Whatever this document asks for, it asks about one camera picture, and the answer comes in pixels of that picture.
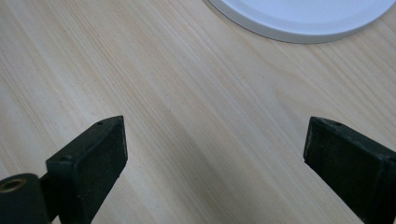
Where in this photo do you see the white utensil stand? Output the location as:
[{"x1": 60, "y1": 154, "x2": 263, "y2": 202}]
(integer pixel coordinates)
[{"x1": 204, "y1": 0, "x2": 396, "y2": 45}]

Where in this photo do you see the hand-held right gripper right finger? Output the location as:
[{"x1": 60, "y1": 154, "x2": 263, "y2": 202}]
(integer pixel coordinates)
[{"x1": 303, "y1": 116, "x2": 396, "y2": 224}]

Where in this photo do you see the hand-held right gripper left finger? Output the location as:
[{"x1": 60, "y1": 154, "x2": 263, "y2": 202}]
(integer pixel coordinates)
[{"x1": 45, "y1": 115, "x2": 129, "y2": 224}]

